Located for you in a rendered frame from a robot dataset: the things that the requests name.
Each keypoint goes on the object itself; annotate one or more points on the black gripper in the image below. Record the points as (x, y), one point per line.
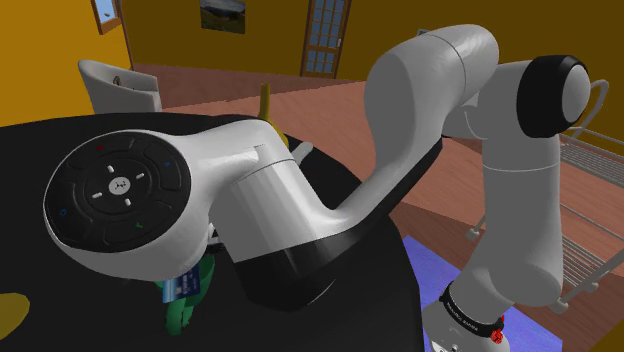
(215, 247)

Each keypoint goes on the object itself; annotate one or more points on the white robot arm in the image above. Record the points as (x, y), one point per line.
(273, 204)

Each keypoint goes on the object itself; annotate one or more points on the blue card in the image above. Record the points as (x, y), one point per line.
(181, 286)

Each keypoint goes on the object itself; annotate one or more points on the green figure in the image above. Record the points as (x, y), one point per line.
(179, 316)

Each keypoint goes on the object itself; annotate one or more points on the white cylindrical thing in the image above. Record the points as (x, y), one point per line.
(301, 152)

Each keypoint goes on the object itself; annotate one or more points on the olive yellow bottle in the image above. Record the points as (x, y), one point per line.
(265, 105)

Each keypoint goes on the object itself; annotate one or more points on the black round table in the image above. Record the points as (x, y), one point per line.
(73, 307)

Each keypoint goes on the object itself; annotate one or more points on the yellow flat disc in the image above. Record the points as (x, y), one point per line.
(10, 316)

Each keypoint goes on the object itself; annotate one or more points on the blue robot stand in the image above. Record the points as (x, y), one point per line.
(434, 273)

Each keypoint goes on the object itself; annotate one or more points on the wooden door with glass panes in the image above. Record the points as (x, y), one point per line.
(324, 36)

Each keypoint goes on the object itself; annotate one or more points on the wooden framed window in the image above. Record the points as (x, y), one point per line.
(105, 12)

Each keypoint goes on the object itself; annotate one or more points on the landscape wall picture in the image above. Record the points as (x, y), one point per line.
(223, 15)

